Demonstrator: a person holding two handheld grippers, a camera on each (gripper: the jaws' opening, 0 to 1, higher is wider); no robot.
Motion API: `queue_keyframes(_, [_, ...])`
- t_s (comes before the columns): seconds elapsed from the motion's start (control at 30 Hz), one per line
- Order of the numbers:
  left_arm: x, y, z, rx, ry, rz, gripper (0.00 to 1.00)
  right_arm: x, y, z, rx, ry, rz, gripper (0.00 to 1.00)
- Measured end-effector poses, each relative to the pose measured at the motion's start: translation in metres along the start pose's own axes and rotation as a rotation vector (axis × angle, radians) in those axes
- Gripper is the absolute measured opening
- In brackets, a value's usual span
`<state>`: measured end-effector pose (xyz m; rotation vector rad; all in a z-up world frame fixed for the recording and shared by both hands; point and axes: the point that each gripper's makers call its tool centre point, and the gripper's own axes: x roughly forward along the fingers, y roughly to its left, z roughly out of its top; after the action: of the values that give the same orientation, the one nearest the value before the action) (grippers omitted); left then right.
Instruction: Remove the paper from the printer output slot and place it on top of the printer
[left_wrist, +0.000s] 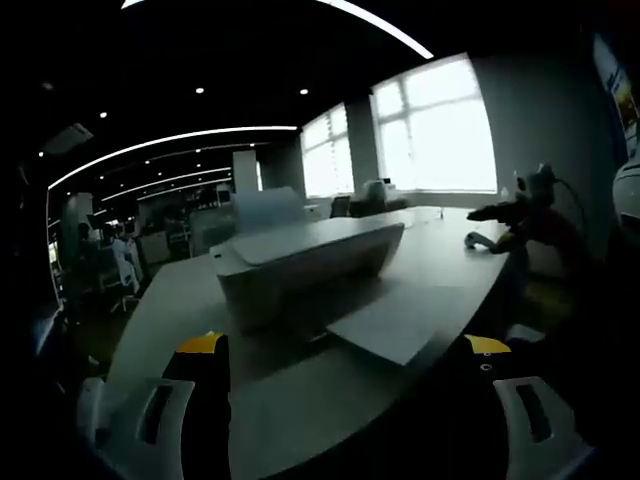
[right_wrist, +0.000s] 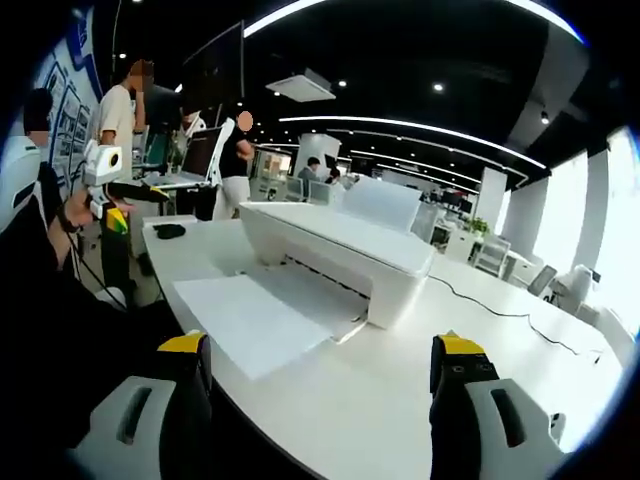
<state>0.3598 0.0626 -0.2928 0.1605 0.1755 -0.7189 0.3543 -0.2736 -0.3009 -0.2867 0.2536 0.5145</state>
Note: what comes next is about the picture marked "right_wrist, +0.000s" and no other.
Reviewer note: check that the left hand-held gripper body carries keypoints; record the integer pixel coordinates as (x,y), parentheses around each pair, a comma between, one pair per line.
(100,162)

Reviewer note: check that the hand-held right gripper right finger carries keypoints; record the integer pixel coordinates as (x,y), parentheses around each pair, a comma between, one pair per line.
(480,430)

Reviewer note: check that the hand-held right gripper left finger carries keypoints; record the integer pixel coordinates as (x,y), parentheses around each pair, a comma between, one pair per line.
(145,430)

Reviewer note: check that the white paper sheet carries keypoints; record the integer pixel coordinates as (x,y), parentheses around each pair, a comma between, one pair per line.
(250,325)

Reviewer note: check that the white printer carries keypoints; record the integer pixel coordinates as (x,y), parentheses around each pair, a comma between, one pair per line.
(350,250)

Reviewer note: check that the person's left hand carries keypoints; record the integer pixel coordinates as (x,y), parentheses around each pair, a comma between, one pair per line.
(80,210)

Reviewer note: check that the black computer mouse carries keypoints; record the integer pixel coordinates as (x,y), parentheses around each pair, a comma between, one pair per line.
(169,231)

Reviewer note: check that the open laptop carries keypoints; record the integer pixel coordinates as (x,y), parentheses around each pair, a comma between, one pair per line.
(200,155)

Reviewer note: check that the white chest device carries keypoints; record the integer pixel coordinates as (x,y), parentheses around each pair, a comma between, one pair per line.
(17,175)

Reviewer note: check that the person's head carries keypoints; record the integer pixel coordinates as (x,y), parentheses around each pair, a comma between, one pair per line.
(37,102)

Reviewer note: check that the dark hanging screen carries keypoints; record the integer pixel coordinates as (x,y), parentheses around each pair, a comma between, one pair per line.
(215,65)

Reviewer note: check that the grey office chair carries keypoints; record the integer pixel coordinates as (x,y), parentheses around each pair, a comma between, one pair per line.
(542,280)

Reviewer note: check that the white ceiling air conditioner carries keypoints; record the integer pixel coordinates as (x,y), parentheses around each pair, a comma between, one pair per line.
(300,86)

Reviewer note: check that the green potted plant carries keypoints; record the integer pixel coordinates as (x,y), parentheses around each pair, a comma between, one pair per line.
(479,226)

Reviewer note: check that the blue white wall poster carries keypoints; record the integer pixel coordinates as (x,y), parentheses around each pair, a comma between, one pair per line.
(72,100)

